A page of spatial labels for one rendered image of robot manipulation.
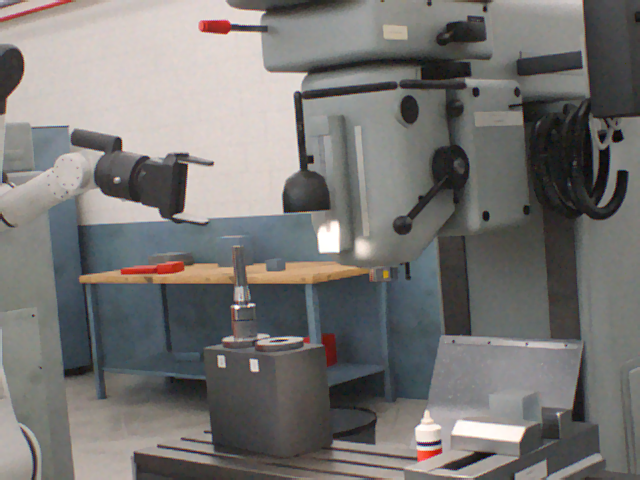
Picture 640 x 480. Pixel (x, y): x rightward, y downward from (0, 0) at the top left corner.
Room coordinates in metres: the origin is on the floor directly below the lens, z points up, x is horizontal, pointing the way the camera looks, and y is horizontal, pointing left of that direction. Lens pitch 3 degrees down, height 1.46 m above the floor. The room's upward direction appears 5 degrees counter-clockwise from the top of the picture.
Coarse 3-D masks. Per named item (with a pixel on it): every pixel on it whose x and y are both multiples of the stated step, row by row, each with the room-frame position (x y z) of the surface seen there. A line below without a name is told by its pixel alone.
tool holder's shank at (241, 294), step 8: (232, 248) 2.15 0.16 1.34; (240, 248) 2.15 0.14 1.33; (232, 256) 2.15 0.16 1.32; (240, 256) 2.14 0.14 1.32; (240, 264) 2.14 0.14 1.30; (240, 272) 2.14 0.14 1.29; (240, 280) 2.14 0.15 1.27; (240, 288) 2.14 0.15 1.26; (240, 296) 2.14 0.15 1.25; (248, 296) 2.15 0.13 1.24; (240, 304) 2.14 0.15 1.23
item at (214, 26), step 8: (200, 24) 1.73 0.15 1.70; (208, 24) 1.73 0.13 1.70; (216, 24) 1.74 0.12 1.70; (224, 24) 1.76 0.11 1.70; (232, 24) 1.78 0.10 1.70; (240, 24) 1.79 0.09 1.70; (248, 24) 1.81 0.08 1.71; (208, 32) 1.74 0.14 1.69; (216, 32) 1.75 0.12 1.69; (224, 32) 1.76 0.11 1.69; (248, 32) 1.81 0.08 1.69; (256, 32) 1.82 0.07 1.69; (264, 32) 1.83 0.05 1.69
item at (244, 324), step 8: (232, 312) 2.14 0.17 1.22; (240, 312) 2.13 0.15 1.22; (248, 312) 2.13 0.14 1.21; (232, 320) 2.15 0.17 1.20; (240, 320) 2.13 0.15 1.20; (248, 320) 2.13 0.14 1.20; (256, 320) 2.15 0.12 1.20; (232, 328) 2.15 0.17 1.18; (240, 328) 2.13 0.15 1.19; (248, 328) 2.13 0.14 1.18; (256, 328) 2.15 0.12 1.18; (240, 336) 2.13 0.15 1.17; (248, 336) 2.13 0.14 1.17; (256, 336) 2.15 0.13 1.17
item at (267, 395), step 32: (224, 352) 2.11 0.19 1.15; (256, 352) 2.05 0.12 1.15; (288, 352) 2.02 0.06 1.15; (320, 352) 2.06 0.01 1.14; (224, 384) 2.12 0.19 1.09; (256, 384) 2.04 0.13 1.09; (288, 384) 2.01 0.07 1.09; (320, 384) 2.06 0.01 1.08; (224, 416) 2.12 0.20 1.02; (256, 416) 2.05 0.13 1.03; (288, 416) 2.01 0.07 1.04; (320, 416) 2.06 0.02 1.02; (256, 448) 2.05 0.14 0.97; (288, 448) 2.00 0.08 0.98
